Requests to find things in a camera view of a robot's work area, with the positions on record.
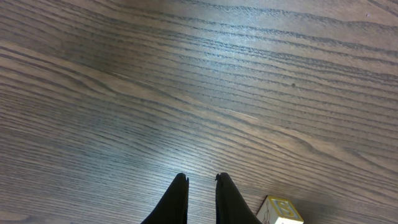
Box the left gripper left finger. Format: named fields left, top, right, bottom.
left=142, top=173, right=189, bottom=224

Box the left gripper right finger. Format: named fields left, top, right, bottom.
left=215, top=172, right=261, bottom=224

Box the yellow block top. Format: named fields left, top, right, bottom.
left=256, top=195, right=304, bottom=224

